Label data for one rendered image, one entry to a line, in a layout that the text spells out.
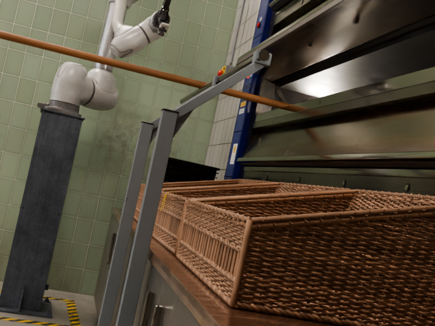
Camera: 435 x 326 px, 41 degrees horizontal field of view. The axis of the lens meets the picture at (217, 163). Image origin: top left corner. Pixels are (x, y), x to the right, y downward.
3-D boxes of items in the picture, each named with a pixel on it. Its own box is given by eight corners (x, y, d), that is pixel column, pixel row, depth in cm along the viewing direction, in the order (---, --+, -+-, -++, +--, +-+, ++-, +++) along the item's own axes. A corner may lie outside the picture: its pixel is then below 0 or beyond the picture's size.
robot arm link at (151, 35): (174, 27, 272) (151, 42, 269) (168, 34, 287) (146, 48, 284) (161, 7, 271) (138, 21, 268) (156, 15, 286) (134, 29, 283)
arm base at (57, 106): (36, 109, 305) (39, 99, 305) (78, 119, 311) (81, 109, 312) (36, 107, 288) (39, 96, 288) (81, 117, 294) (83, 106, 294)
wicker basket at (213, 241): (341, 286, 161) (360, 189, 163) (477, 349, 107) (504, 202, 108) (171, 256, 150) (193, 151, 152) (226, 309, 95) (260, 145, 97)
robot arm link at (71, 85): (42, 98, 299) (52, 57, 300) (70, 107, 313) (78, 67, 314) (62, 101, 289) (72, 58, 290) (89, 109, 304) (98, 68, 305)
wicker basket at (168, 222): (268, 253, 219) (283, 182, 220) (337, 284, 164) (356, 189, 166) (142, 230, 206) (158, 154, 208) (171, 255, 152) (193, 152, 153)
